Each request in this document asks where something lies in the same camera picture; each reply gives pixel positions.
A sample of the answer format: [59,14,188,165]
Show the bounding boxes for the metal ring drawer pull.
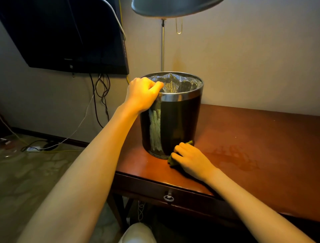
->
[163,190,175,203]

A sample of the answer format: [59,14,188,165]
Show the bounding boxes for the brown wooden table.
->
[106,104,320,243]

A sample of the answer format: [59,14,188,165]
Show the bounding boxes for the black cables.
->
[89,73,111,129]

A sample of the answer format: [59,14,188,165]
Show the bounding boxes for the black metal trash bin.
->
[139,71,204,160]

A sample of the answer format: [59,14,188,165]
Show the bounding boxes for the black television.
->
[0,0,130,75]

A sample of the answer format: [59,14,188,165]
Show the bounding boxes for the person's left forearm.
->
[17,105,139,243]

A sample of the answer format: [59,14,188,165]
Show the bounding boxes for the thin beige cable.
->
[0,115,28,146]

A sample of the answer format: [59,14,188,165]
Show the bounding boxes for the white trousers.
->
[119,222,157,243]

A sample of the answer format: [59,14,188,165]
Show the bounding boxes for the person's left hand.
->
[124,77,164,114]

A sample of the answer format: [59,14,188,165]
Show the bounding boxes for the grey shade metal lamp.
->
[131,0,225,72]

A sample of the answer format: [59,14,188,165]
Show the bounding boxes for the thin white cord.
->
[137,201,146,222]

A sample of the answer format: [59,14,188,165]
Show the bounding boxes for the green cleaning cloth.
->
[167,140,194,167]

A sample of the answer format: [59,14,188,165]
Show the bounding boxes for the person's right hand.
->
[171,142,218,183]

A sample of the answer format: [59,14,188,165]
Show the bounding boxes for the clear plastic bin liner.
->
[149,73,203,93]

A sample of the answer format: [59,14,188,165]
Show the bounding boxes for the person's right forearm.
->
[206,169,315,243]

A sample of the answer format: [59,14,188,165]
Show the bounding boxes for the white cable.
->
[40,0,126,151]

